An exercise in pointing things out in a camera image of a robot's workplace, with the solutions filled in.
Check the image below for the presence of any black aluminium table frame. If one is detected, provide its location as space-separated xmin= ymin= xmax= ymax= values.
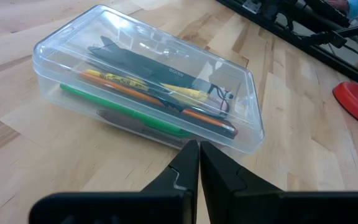
xmin=216 ymin=0 xmax=358 ymax=93

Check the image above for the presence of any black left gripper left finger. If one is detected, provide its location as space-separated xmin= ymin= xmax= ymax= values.
xmin=141 ymin=139 xmax=200 ymax=224

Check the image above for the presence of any green pen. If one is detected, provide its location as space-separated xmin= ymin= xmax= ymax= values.
xmin=59 ymin=83 xmax=193 ymax=139

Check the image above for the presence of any clear plastic supply box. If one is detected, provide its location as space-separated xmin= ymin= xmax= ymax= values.
xmin=32 ymin=4 xmax=265 ymax=155

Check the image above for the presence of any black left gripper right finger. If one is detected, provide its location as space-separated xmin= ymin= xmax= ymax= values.
xmin=200 ymin=141 xmax=284 ymax=224

